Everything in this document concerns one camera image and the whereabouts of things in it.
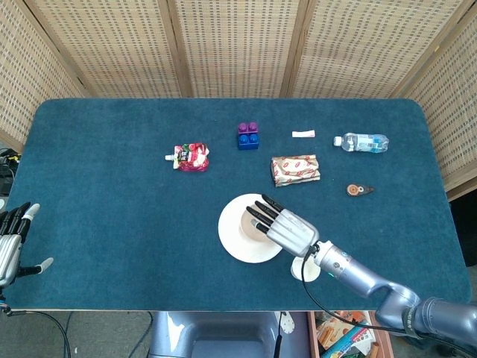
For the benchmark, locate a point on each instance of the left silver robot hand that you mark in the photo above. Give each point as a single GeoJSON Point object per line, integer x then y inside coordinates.
{"type": "Point", "coordinates": [9, 257]}

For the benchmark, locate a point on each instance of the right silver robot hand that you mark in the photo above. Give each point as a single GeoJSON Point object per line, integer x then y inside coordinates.
{"type": "Point", "coordinates": [292, 233]}

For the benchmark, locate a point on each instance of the white paper cup leaf print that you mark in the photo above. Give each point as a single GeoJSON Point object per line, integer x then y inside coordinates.
{"type": "Point", "coordinates": [303, 272]}

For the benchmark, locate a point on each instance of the beige bowl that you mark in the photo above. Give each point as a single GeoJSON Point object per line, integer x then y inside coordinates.
{"type": "Point", "coordinates": [247, 229]}

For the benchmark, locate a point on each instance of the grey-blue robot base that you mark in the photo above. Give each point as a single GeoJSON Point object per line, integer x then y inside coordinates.
{"type": "Point", "coordinates": [223, 335]}

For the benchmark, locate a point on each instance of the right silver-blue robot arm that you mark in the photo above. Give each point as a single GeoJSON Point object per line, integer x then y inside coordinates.
{"type": "Point", "coordinates": [354, 268]}

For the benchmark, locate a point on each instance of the white round plate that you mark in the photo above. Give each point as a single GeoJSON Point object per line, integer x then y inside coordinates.
{"type": "Point", "coordinates": [231, 231]}

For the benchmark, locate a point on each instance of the gold red snack wrapper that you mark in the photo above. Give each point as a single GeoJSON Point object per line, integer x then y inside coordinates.
{"type": "Point", "coordinates": [296, 171]}

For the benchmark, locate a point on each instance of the brown correction tape dispenser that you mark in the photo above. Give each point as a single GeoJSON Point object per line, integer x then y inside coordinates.
{"type": "Point", "coordinates": [354, 190]}

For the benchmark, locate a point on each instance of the white paper sachet strip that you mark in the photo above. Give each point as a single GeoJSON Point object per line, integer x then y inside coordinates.
{"type": "Point", "coordinates": [303, 134]}

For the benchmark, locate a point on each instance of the blue toy building block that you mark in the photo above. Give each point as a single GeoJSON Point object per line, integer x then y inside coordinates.
{"type": "Point", "coordinates": [248, 142]}

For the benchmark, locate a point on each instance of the pink storage box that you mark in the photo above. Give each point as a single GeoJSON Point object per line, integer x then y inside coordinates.
{"type": "Point", "coordinates": [312, 335]}

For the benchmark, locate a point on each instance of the orange snack package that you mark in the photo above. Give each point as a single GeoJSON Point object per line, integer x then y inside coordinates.
{"type": "Point", "coordinates": [328, 333]}

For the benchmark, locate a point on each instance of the blue carpet table cover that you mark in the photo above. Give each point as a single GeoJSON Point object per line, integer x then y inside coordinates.
{"type": "Point", "coordinates": [112, 223]}

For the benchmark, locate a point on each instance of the purple toy building block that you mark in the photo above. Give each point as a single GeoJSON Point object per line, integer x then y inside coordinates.
{"type": "Point", "coordinates": [247, 128]}

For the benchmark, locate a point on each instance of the clear plastic water bottle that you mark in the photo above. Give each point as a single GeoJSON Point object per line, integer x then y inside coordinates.
{"type": "Point", "coordinates": [363, 142]}

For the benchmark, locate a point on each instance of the blue picture book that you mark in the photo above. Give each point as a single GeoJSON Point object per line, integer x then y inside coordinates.
{"type": "Point", "coordinates": [350, 341]}

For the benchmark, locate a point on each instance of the red fruit juice pouch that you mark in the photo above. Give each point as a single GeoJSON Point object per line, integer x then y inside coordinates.
{"type": "Point", "coordinates": [192, 158]}

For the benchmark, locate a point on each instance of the black object beside table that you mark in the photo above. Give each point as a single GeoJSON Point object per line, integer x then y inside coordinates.
{"type": "Point", "coordinates": [466, 231]}

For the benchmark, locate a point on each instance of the woven wooden folding screen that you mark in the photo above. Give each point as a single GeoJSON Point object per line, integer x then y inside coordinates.
{"type": "Point", "coordinates": [238, 44]}

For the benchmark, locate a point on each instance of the white perforated bracket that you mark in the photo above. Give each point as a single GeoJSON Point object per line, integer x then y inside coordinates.
{"type": "Point", "coordinates": [287, 324]}

